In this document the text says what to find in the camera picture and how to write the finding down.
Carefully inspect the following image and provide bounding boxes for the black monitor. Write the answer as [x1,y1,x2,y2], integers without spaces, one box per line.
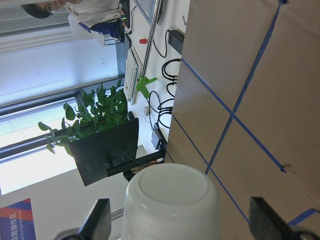
[68,117,167,186]

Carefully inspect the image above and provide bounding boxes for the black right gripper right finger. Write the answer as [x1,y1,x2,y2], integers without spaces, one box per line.
[249,197,298,240]

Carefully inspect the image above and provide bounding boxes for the green potted plant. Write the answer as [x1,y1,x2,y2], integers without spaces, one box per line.
[38,80,128,156]

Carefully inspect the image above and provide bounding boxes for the black power adapter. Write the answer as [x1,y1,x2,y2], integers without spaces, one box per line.
[168,29,185,55]

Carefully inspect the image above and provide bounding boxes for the white keyboard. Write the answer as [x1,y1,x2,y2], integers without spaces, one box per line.
[123,47,142,105]

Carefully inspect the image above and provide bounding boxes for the seated person blue jacket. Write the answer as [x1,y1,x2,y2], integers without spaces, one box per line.
[21,0,126,43]

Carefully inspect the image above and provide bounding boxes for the white ikea cup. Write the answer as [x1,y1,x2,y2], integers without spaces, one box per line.
[120,163,220,240]

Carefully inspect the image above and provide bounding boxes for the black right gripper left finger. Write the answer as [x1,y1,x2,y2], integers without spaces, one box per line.
[77,198,111,240]

